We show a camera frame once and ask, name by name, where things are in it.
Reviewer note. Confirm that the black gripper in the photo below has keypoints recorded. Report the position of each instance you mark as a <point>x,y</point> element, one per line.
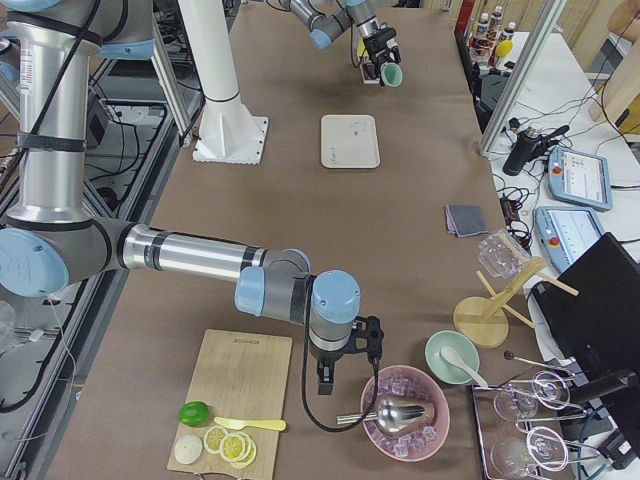
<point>378,41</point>
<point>327,358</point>

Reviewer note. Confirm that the green cup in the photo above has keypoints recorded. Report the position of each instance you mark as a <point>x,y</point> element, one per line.
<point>391,75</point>

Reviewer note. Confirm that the cream rabbit tray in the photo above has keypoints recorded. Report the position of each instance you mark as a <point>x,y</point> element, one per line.
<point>349,142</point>

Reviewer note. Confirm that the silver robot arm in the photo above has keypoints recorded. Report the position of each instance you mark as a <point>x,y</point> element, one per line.
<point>50,240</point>
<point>356,17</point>

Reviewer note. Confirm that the wooden cup tree stand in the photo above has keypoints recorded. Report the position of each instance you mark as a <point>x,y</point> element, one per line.
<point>483,320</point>

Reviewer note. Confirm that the clear glass cup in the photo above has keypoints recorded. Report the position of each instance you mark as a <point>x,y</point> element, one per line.
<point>501,255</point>

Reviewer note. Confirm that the metal scoop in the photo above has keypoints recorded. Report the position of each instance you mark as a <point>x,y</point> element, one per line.
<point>395,415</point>

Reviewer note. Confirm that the pink bowl with ice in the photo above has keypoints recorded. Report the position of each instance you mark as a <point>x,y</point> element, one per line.
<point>409,382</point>

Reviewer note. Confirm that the wooden cutting board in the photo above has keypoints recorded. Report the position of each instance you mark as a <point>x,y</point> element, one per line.
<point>241,376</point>

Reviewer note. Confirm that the yellow plastic knife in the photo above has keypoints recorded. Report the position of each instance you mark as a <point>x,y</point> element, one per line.
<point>240,424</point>

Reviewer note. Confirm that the lemon slices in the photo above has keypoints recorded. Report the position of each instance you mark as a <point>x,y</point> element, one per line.
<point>236,448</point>

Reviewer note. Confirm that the white ceramic spoon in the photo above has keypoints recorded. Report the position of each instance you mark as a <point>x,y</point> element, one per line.
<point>452,356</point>

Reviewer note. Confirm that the green lime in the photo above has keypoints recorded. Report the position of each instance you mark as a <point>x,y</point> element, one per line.
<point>194,414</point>

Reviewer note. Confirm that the white lemon half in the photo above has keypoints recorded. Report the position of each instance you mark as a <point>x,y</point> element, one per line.
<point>188,449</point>

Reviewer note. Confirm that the black bottle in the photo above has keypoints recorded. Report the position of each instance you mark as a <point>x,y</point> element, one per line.
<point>526,143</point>

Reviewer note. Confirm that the grey folded cloth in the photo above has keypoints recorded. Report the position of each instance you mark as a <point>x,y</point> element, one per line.
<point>465,220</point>

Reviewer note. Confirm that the wine glass rack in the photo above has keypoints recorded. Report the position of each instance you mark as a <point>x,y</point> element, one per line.
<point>518,428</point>

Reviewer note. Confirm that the upper teach pendant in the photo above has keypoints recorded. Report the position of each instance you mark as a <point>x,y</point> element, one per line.
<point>579,178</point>

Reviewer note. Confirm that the teach pendant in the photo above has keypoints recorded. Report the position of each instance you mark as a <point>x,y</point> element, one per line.
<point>566,233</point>
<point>579,178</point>

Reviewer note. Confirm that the lower teach pendant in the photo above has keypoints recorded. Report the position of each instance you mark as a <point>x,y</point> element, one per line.
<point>566,233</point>

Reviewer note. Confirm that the black laptop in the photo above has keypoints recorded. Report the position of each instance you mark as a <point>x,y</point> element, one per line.
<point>599,327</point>

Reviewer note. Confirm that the white wire cup rack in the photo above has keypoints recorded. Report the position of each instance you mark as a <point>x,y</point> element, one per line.
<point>370,60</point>

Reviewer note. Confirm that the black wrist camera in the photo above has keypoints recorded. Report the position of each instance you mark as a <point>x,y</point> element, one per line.
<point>367,337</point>

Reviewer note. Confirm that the aluminium frame post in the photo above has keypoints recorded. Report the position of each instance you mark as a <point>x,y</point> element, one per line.
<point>529,54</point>

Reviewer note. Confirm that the white mounting post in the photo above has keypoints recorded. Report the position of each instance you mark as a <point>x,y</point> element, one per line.
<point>228,132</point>

